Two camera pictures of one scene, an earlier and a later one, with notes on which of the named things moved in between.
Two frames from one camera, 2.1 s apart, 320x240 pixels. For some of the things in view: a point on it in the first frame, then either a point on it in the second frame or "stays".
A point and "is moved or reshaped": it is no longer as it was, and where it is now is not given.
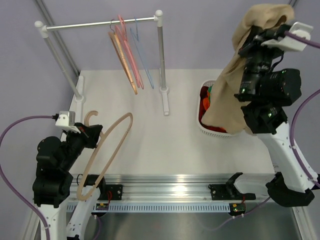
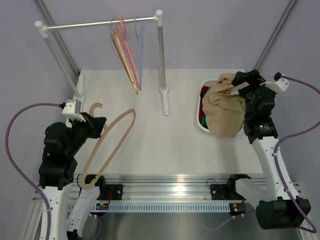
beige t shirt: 224,111 is moved or reshaped
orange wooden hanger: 119,51 stays
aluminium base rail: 177,186 stays
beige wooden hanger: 101,133 is moved or reshaped
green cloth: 209,88 to 203,119
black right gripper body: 259,58 to 248,108
